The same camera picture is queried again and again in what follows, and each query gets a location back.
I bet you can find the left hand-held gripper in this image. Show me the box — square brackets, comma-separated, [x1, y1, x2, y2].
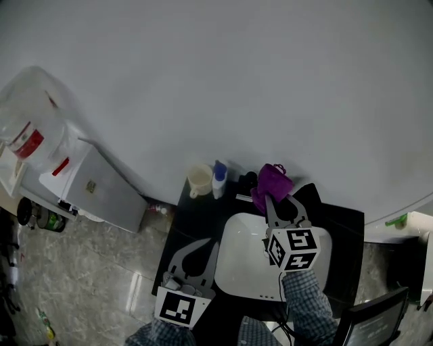
[154, 238, 221, 331]

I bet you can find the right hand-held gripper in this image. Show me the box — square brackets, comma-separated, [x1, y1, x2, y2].
[262, 194, 321, 272]

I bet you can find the purple cloth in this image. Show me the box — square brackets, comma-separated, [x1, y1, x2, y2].
[250, 163, 294, 214]

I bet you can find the dark soap dispenser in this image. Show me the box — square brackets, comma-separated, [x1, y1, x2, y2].
[236, 171, 260, 203]

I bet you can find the person's left forearm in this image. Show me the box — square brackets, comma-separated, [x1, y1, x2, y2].
[124, 317, 197, 346]

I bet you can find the person's right forearm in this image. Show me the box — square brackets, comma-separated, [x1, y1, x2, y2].
[279, 269, 340, 346]

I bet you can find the white bottle with blue cap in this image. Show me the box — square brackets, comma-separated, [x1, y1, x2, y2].
[212, 159, 228, 200]

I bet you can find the white water dispenser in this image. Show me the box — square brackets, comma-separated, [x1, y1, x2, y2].
[18, 137, 150, 234]

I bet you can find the black-topped vanity cabinet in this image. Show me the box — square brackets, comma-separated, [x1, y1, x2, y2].
[150, 175, 366, 322]

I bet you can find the white sink basin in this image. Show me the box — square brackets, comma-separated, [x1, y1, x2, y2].
[214, 212, 333, 302]

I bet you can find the cream mug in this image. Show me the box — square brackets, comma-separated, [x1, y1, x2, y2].
[187, 164, 214, 199]

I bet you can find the dark bin with white lid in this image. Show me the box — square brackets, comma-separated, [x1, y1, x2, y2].
[382, 232, 433, 308]

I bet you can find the white ledge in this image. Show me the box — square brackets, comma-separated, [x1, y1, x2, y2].
[363, 211, 433, 244]

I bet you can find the black framed panel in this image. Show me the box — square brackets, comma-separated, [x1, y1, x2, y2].
[333, 286, 410, 346]

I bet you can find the black round pot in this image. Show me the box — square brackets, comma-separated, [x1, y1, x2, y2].
[16, 197, 35, 226]

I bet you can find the clear water jug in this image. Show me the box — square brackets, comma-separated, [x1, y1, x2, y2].
[0, 66, 81, 170]

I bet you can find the black cable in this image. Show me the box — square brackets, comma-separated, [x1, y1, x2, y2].
[277, 270, 298, 339]

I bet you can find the wire waste basket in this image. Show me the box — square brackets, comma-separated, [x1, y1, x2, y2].
[35, 205, 67, 233]

